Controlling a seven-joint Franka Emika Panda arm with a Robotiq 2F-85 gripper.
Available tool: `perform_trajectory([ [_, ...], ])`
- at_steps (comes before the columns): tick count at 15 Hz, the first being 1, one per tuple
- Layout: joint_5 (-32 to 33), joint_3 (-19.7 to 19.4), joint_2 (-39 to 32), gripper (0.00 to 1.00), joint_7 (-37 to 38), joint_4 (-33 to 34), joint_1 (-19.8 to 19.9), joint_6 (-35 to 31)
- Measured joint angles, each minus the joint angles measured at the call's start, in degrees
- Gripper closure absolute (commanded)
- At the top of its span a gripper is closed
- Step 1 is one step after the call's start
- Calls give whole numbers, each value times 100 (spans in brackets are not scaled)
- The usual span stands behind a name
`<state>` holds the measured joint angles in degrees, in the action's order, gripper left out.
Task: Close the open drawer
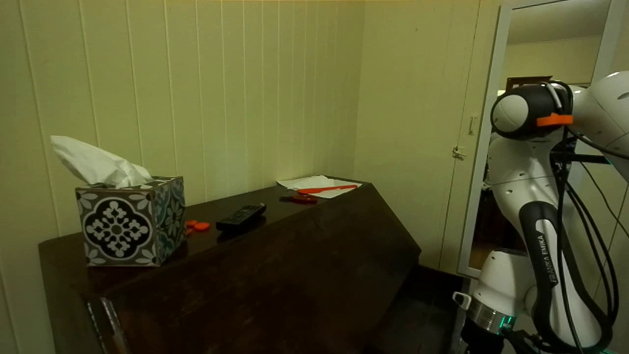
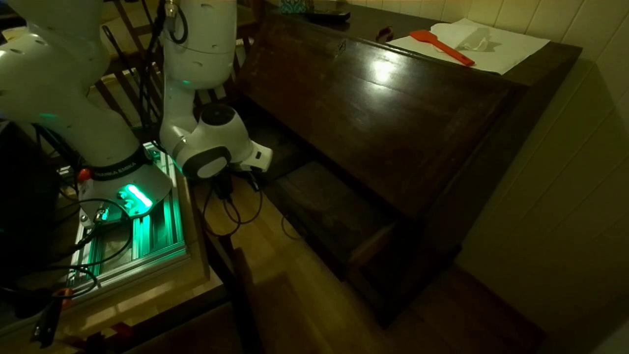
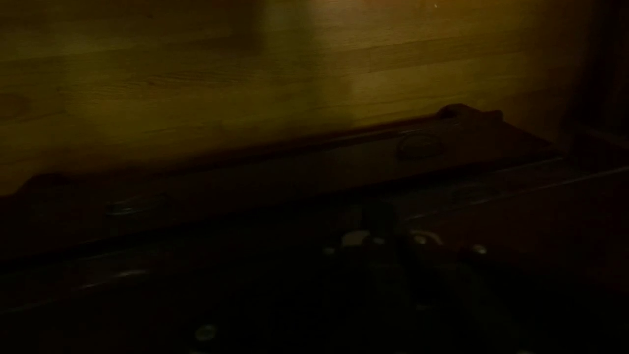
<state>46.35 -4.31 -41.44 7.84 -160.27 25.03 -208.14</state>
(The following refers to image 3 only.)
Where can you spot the dark wooden slant-front dresser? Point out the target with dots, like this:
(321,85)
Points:
(562,228)

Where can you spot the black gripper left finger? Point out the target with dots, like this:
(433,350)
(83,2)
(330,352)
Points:
(360,295)

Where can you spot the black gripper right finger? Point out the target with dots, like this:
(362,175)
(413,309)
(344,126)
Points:
(444,301)

